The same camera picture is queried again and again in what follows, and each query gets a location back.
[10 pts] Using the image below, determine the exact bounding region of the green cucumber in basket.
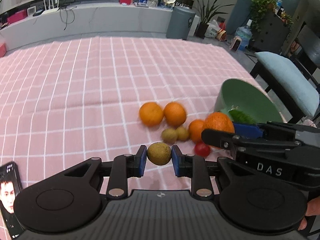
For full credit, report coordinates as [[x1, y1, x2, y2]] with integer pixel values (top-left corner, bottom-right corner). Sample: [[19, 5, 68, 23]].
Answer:
[[220, 108, 256, 125]]

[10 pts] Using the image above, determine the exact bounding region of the left large orange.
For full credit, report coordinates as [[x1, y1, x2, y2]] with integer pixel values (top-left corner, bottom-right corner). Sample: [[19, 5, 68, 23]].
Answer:
[[139, 102, 164, 127]]

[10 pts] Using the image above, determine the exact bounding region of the black chair frame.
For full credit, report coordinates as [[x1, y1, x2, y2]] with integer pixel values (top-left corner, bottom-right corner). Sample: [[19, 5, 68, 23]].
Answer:
[[249, 24, 320, 124]]

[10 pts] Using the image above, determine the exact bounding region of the white wifi router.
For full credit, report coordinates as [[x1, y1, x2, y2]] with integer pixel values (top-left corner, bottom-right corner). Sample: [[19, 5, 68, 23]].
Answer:
[[42, 0, 60, 15]]

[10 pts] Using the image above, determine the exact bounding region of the right kiwi on cloth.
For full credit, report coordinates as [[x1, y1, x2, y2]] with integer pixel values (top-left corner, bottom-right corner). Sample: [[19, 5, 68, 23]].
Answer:
[[175, 126, 190, 141]]

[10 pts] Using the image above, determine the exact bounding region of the blue water bottle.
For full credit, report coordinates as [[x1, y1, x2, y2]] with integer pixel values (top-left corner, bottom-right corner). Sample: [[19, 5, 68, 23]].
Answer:
[[235, 20, 252, 50]]

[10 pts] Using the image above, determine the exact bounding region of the middle large orange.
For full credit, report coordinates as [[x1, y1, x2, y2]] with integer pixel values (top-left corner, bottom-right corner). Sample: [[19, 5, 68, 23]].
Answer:
[[163, 102, 187, 127]]

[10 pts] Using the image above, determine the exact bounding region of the left kiwi on cloth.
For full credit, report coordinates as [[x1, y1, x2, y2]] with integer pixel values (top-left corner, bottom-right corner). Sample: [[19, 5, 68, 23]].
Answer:
[[161, 128, 178, 144]]

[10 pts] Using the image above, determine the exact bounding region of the potted plant with long leaves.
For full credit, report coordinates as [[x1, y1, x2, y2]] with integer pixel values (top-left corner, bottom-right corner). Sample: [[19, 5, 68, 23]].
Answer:
[[195, 0, 234, 39]]

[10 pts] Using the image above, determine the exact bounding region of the pink checked tablecloth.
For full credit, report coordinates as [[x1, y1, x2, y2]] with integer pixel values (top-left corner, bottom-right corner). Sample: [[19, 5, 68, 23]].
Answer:
[[1, 37, 258, 188]]

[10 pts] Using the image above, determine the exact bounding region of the red cherry tomato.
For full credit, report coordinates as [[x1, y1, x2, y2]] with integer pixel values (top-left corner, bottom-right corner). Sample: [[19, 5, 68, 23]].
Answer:
[[194, 142, 211, 158]]

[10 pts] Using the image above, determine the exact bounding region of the smartphone with photo screen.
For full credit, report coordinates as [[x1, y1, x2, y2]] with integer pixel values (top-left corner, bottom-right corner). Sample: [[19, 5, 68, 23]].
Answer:
[[1, 161, 23, 239]]

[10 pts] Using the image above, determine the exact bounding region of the dark cabinet with plants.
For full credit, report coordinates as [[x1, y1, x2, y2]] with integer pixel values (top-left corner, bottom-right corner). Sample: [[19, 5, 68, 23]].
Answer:
[[249, 0, 293, 54]]

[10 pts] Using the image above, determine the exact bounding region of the green plastic basket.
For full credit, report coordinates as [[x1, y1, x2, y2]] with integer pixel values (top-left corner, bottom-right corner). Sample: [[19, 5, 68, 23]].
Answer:
[[214, 79, 283, 124]]

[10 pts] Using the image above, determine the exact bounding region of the pink box on counter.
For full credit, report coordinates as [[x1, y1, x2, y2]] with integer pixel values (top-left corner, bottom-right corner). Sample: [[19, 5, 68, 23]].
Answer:
[[7, 9, 28, 24]]

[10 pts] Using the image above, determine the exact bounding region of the person's hand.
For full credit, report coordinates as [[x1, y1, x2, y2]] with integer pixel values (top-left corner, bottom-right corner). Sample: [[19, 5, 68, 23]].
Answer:
[[298, 197, 320, 230]]

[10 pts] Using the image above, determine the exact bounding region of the black hanging cable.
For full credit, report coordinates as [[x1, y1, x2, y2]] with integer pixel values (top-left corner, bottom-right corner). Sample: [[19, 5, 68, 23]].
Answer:
[[58, 4, 77, 30]]

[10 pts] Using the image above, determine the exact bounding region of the light blue chair cushion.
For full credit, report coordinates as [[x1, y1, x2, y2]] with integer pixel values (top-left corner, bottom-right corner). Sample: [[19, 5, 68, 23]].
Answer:
[[250, 51, 319, 123]]

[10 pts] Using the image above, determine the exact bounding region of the large orange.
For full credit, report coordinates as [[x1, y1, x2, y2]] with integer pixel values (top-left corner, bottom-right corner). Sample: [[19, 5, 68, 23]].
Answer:
[[139, 102, 164, 127], [163, 102, 187, 127]]

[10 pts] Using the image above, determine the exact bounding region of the grey trash bin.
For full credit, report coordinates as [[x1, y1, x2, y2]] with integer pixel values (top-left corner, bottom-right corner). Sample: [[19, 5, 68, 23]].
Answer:
[[166, 6, 196, 40]]

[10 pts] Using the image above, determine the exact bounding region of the kiwi on cloth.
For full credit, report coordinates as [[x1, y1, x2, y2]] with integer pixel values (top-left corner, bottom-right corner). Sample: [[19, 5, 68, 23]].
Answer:
[[161, 128, 178, 144], [175, 126, 190, 141]]

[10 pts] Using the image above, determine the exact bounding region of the green-brown kiwi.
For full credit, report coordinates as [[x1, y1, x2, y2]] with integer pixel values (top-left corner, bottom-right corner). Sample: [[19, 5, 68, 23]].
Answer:
[[147, 142, 171, 166]]

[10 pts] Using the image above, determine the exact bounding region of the white plastic bag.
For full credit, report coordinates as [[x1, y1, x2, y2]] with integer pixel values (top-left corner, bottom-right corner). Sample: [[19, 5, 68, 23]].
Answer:
[[204, 20, 221, 38]]

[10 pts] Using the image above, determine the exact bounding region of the right smaller orange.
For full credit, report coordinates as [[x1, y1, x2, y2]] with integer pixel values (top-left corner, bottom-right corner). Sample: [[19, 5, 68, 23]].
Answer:
[[188, 119, 204, 144]]

